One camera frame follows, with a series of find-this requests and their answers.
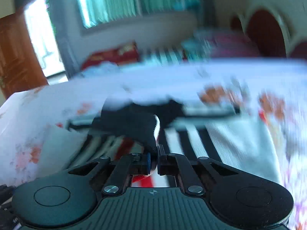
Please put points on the striped knit sweater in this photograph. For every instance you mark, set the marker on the striped knit sweater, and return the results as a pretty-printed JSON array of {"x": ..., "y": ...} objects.
[{"x": 187, "y": 136}]

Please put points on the pile of colourful clothes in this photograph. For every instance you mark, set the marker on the pile of colourful clothes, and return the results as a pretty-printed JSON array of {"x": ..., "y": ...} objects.
[{"x": 223, "y": 44}]

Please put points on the floral bed sheet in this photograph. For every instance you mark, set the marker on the floral bed sheet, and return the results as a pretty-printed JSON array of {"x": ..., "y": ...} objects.
[{"x": 168, "y": 81}]

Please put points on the red pillow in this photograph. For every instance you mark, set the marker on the red pillow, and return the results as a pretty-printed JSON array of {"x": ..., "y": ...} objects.
[{"x": 112, "y": 55}]

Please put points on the white and red headboard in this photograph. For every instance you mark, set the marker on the white and red headboard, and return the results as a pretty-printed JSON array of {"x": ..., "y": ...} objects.
[{"x": 263, "y": 31}]

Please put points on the brown wooden door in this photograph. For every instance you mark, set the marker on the brown wooden door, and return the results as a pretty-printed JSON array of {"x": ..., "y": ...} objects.
[{"x": 16, "y": 60}]

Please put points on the light blue cloth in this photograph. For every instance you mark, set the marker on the light blue cloth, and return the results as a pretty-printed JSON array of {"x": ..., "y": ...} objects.
[{"x": 100, "y": 67}]

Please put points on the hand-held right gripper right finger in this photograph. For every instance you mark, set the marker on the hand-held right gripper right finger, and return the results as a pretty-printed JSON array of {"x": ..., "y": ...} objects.
[{"x": 161, "y": 163}]

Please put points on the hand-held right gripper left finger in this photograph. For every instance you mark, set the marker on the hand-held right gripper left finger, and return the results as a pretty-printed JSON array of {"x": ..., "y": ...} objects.
[{"x": 149, "y": 164}]

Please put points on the green window curtain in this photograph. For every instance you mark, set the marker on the green window curtain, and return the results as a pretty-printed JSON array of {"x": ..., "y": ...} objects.
[{"x": 115, "y": 2}]

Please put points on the striped folded cloth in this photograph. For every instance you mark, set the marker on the striped folded cloth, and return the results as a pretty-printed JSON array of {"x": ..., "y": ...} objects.
[{"x": 165, "y": 54}]

